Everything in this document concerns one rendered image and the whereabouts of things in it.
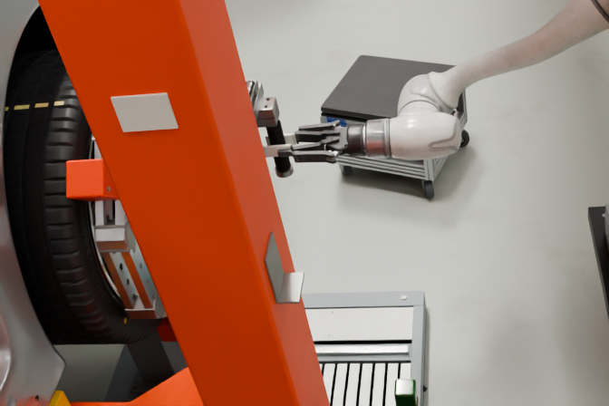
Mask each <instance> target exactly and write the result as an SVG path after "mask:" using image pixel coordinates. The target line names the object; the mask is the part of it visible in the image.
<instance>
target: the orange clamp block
mask: <svg viewBox="0 0 609 406"><path fill-rule="evenodd" d="M66 197H67V198H70V199H77V200H84V201H101V200H119V197H118V195H117V192H116V190H115V187H114V186H113V183H112V181H111V177H110V175H109V172H108V170H107V168H106V166H105V164H104V161H103V159H80V160H68V161H66Z"/></svg>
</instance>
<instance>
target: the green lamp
mask: <svg viewBox="0 0 609 406"><path fill-rule="evenodd" d="M394 398H395V403H396V406H417V385H416V381H415V380H413V379H397V380H395V385H394Z"/></svg>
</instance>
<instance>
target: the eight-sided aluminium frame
mask: <svg viewBox="0 0 609 406"><path fill-rule="evenodd" d="M92 140H93V141H94V158H95V159H102V155H101V153H100V151H99V148H98V146H97V144H96V141H95V139H94V137H93V138H92ZM93 228H94V233H95V241H96V244H97V247H98V252H99V253H101V255H102V257H103V260H104V262H105V264H106V266H107V268H108V270H109V272H110V274H111V278H112V280H113V282H114V284H115V286H116V288H117V290H118V292H119V294H120V297H121V300H122V302H123V304H124V306H125V312H127V313H128V315H129V317H130V319H163V318H164V317H167V314H166V312H165V310H164V307H163V305H162V302H161V301H160V297H159V295H158V292H157V290H156V288H155V285H154V284H153V281H152V279H151V276H150V272H149V270H148V268H147V266H146V264H145V261H144V259H143V256H142V254H141V251H140V249H139V246H138V244H137V241H136V239H135V236H134V235H133V232H132V230H131V226H130V223H129V221H128V219H127V217H126V215H125V212H124V210H123V207H122V205H121V202H120V200H115V219H112V200H101V201H95V225H94V226H93Z"/></svg>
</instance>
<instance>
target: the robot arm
mask: <svg viewBox="0 0 609 406"><path fill-rule="evenodd" d="M607 29H609V0H571V1H570V2H569V3H568V4H567V5H566V6H565V7H564V8H563V9H562V10H561V11H560V12H559V13H558V14H557V15H556V16H555V17H553V18H552V19H551V20H550V21H549V22H548V23H547V24H545V25H544V26H543V27H541V28H540V29H539V30H537V31H535V32H534V33H532V34H530V35H529V36H527V37H524V38H522V39H520V40H517V41H515V42H513V43H509V44H506V45H504V46H501V47H499V48H497V49H494V50H492V51H489V52H486V53H483V54H481V55H478V56H475V57H473V58H471V59H468V60H467V61H465V62H463V63H460V64H458V65H457V66H455V67H453V68H451V69H449V70H448V71H446V72H441V73H438V72H430V73H428V74H423V75H418V76H415V77H413V78H412V79H410V80H409V81H408V82H407V83H406V84H405V86H404V87H403V89H402V91H401V95H400V99H399V103H398V112H397V113H398V116H397V117H396V118H391V119H388V118H387V119H379V120H368V121H367V122H366V124H365V125H364V124H362V123H359V124H350V125H348V127H347V129H346V128H342V127H341V124H340V121H333V122H329V123H320V124H312V125H304V126H299V127H298V130H297V131H295V132H289V133H284V137H285V144H283V145H270V142H269V138H268V135H266V136H265V137H266V144H267V146H263V149H264V153H265V156H266V158H269V157H293V158H294V160H295V162H296V163H303V162H327V163H331V164H335V163H336V158H337V157H338V156H342V155H343V154H349V155H350V156H351V157H364V156H366V154H367V155H368V158H369V159H371V160H373V159H390V158H397V159H403V160H430V159H436V158H441V157H445V156H448V155H450V154H453V153H455V152H457V151H458V150H459V146H460V143H461V127H460V122H459V119H458V118H457V117H455V116H452V115H450V114H451V113H452V112H453V111H454V109H455V108H456V107H458V100H459V96H460V95H461V94H462V92H463V91H465V90H466V89H467V88H468V87H469V86H470V85H471V84H473V83H475V82H478V81H480V80H483V79H486V78H489V77H492V76H496V75H500V74H502V73H509V72H512V71H515V70H518V69H522V68H525V67H528V66H531V65H534V64H537V63H541V62H543V61H545V60H547V59H549V58H551V57H553V56H555V55H557V54H559V53H561V52H563V51H565V50H567V49H568V48H570V47H572V46H574V45H576V44H579V43H581V42H582V41H584V40H586V39H588V38H590V37H592V36H594V35H596V34H599V33H601V32H603V31H605V30H607ZM299 142H315V143H310V144H305V145H299V146H293V145H296V143H297V144H299ZM324 145H325V147H324Z"/></svg>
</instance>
